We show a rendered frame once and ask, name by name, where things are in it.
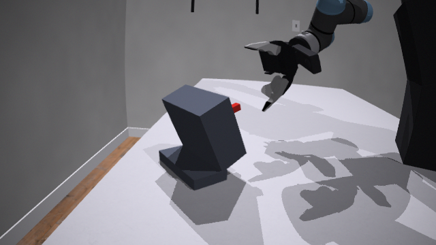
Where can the red rectangular peg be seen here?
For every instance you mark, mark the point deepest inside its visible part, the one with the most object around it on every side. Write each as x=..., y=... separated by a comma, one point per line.
x=236, y=107

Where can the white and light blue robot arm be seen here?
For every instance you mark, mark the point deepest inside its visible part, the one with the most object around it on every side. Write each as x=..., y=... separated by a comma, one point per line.
x=320, y=34

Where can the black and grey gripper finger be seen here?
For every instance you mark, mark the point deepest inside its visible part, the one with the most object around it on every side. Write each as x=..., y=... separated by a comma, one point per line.
x=273, y=47
x=276, y=89

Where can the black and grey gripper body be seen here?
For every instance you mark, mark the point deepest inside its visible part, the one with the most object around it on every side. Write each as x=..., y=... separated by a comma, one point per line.
x=289, y=62

